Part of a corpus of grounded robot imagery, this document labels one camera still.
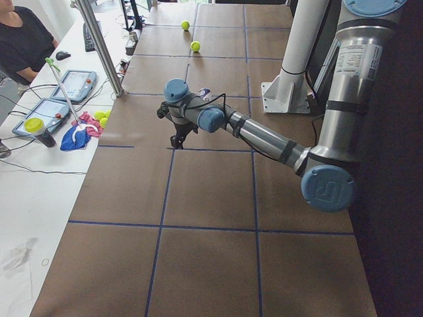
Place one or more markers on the far teach pendant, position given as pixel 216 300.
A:
pixel 78 84

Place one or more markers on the pink cloth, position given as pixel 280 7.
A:
pixel 88 124

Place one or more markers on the yellow tennis ball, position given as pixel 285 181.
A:
pixel 195 46
pixel 185 25

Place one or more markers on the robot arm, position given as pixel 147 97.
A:
pixel 327 169

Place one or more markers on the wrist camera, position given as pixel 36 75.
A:
pixel 163 111

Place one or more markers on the blue cloth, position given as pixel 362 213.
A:
pixel 74 139

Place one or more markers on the person in black shirt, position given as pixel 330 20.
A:
pixel 25 43

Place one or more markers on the spare tennis balls on desk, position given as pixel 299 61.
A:
pixel 102 117

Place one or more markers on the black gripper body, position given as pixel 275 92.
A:
pixel 181 129

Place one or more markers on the dark bottle yellow lid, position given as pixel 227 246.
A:
pixel 36 127

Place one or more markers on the near teach pendant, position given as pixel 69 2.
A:
pixel 52 112

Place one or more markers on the black keyboard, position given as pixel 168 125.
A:
pixel 88 39

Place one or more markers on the teach pendant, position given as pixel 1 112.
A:
pixel 52 112
pixel 78 84

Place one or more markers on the aluminium frame post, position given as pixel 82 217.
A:
pixel 100 45

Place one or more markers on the metal cup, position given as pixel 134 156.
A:
pixel 133 36

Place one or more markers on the white camera post base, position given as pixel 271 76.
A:
pixel 287 93

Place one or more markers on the black computer mouse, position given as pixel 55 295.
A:
pixel 61 55

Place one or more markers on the green-tipped grabber stick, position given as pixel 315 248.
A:
pixel 55 69

